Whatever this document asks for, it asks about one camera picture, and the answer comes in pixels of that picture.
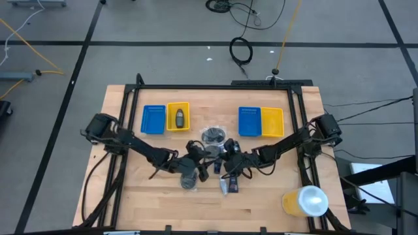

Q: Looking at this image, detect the black side desk beam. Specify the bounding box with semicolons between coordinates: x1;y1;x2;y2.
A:
339;155;418;190

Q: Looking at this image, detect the grey deodorant bottle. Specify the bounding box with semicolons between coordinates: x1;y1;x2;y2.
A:
175;109;185;129

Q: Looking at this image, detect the white floor cable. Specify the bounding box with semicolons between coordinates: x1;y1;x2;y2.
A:
0;0;45;68

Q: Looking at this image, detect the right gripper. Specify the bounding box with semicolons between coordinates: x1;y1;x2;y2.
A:
218;150;259;180

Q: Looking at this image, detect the coiled black floor cable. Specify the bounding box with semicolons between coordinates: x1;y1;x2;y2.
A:
229;36;254;81

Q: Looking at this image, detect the yellow plastic basket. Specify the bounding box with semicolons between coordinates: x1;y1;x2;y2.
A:
166;102;191;133
260;107;285;138

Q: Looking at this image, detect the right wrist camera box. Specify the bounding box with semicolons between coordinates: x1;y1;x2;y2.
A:
223;138;242;156

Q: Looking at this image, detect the long yellow cable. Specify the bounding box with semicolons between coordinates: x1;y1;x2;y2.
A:
276;0;303;71

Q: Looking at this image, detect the yellow cup with white lid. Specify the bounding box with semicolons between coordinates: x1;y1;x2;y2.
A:
281;185;329;218

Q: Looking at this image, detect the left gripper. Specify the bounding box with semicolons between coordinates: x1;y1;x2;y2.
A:
169;153;218;183

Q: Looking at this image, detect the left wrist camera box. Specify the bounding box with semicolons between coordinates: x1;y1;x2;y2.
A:
185;140;206;159

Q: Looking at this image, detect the white flat panel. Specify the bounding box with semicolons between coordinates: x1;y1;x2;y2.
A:
349;162;395;204

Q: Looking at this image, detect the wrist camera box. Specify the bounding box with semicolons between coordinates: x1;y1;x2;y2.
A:
223;138;242;156
185;140;206;159

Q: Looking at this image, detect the black item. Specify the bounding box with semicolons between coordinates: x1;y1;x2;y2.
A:
204;145;225;159
201;125;227;145
179;169;200;191

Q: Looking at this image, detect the blue plastic basket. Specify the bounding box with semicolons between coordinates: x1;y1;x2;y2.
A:
140;104;167;135
238;106;263;137

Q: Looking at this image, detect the dark blue labelled bottle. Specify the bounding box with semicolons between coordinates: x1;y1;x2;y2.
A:
227;176;239;193

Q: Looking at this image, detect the yellow floor cable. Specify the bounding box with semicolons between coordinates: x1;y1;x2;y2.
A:
0;18;65;101

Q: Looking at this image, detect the grey metal floor base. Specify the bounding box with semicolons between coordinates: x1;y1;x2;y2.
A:
6;0;67;8
0;71;34;83

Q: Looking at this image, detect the black metal table frame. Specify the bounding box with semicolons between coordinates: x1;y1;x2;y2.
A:
73;73;352;235

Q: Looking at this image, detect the tangled black floor cable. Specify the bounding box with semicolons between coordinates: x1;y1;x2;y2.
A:
204;0;287;31

